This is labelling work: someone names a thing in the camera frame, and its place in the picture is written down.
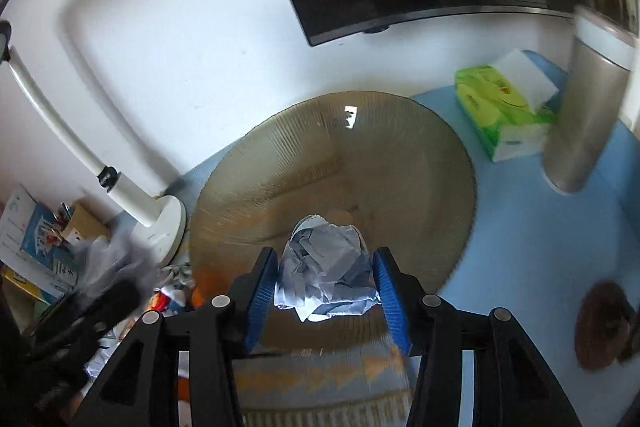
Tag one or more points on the red and yellow toy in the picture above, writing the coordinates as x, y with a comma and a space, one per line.
159, 302

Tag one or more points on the white desk lamp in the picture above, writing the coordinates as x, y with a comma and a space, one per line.
165, 227

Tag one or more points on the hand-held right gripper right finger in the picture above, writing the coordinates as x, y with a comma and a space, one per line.
390, 302

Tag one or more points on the amber ribbed glass bowl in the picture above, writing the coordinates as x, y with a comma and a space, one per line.
325, 157

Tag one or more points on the blue illustrated book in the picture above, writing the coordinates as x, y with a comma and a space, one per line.
45, 252

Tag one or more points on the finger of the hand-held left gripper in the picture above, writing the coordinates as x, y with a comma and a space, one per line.
110, 299

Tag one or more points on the cardboard pen holder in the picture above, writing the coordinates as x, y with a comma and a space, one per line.
87, 222

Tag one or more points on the brown round coaster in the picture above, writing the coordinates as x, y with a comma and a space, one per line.
602, 327

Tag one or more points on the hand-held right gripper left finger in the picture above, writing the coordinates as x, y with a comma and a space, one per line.
262, 292

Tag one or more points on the gold thermos flask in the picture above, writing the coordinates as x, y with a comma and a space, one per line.
585, 107

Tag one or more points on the white paper ball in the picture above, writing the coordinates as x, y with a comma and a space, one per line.
325, 267

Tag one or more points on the yellow book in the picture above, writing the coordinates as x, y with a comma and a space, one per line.
25, 284

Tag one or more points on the patterned woven table mat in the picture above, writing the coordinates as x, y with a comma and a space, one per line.
325, 382

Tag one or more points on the green tissue pack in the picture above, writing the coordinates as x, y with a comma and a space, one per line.
495, 107

